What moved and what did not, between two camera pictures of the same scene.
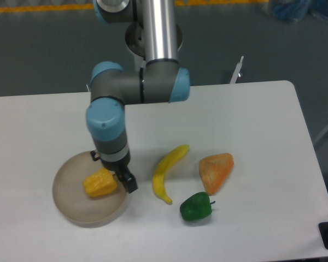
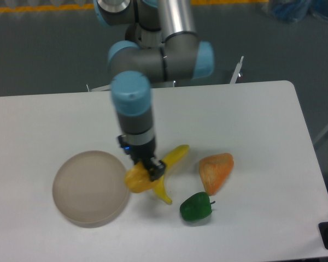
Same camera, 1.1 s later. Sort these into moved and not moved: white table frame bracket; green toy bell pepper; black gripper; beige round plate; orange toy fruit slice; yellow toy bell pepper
Moved: black gripper; yellow toy bell pepper
Not moved: beige round plate; white table frame bracket; green toy bell pepper; orange toy fruit slice
